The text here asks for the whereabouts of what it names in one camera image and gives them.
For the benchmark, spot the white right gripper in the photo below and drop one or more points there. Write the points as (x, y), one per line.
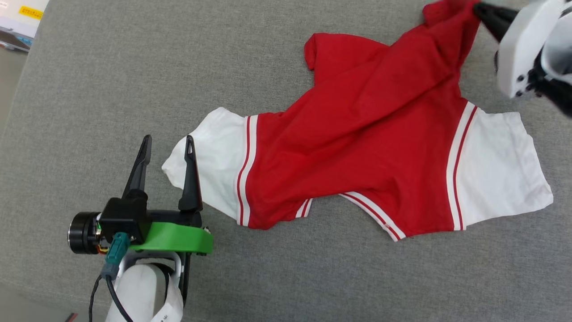
(523, 49)

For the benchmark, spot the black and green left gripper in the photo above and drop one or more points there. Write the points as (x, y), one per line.
(178, 237)

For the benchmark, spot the red and white shirt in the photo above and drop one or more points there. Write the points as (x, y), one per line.
(357, 147)

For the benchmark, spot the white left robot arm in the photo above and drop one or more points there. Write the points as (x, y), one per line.
(138, 290)

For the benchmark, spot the white and grey right robot arm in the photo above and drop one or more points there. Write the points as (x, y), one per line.
(558, 49)

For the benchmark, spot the white paper tag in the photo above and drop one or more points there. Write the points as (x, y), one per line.
(170, 308)

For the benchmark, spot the grey fabric sofa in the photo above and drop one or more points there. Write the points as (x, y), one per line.
(313, 277)

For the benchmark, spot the white flat cardboard box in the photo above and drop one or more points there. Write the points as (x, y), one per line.
(18, 18)

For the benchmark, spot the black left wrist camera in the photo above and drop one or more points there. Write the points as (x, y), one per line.
(120, 219)

